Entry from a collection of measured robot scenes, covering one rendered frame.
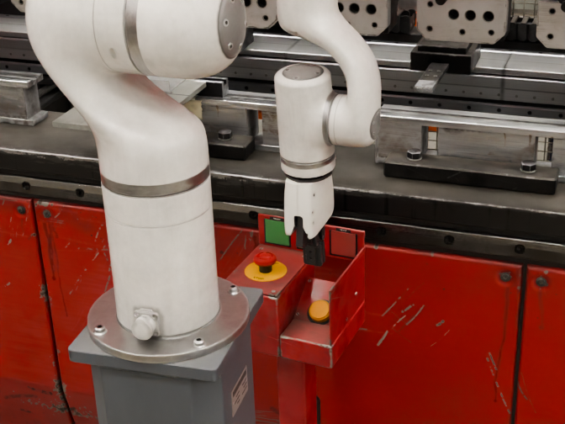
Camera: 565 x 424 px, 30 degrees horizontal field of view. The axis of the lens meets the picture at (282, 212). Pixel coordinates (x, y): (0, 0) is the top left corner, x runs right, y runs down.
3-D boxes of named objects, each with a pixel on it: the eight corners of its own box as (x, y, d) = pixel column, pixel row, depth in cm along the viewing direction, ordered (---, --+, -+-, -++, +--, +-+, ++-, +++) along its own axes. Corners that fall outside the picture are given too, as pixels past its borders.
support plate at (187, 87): (52, 127, 184) (51, 121, 184) (122, 79, 207) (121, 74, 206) (145, 136, 179) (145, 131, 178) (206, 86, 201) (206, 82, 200)
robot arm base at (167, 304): (219, 373, 114) (208, 220, 106) (59, 351, 119) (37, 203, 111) (269, 287, 130) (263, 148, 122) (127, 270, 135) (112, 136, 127)
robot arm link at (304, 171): (294, 135, 166) (295, 151, 168) (271, 160, 160) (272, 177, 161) (344, 141, 163) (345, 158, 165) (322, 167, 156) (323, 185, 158)
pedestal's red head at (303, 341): (223, 345, 180) (216, 252, 172) (262, 300, 193) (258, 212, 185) (331, 369, 173) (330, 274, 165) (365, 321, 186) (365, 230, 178)
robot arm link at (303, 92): (347, 142, 163) (292, 135, 166) (344, 62, 156) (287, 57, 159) (328, 167, 156) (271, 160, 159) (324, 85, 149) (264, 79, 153)
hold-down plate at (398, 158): (382, 177, 189) (382, 161, 187) (390, 165, 193) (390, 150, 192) (554, 195, 179) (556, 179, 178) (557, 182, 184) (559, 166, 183)
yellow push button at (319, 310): (308, 322, 179) (305, 317, 177) (315, 302, 181) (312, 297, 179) (329, 326, 178) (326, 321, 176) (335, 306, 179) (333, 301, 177)
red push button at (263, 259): (250, 277, 178) (249, 258, 177) (260, 266, 181) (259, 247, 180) (271, 281, 177) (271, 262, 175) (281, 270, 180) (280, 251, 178)
